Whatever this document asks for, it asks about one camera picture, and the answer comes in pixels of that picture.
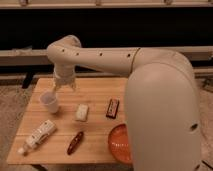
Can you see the brown oblong eggplant toy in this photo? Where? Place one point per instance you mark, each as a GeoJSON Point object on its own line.
{"type": "Point", "coordinates": [75, 142]}

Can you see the white soap bar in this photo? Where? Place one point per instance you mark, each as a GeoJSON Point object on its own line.
{"type": "Point", "coordinates": [81, 113]}

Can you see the wooden table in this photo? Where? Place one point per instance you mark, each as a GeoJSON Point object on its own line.
{"type": "Point", "coordinates": [93, 92]}

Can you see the white tube bottle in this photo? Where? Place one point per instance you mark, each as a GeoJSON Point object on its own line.
{"type": "Point", "coordinates": [37, 137]}

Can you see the orange bowl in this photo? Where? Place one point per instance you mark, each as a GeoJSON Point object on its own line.
{"type": "Point", "coordinates": [118, 144]}

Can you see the dark chocolate bar box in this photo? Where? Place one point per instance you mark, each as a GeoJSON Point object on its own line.
{"type": "Point", "coordinates": [112, 108]}

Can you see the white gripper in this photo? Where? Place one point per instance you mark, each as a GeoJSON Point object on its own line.
{"type": "Point", "coordinates": [64, 75]}

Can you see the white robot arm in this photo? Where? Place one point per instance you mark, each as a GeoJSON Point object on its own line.
{"type": "Point", "coordinates": [161, 100]}

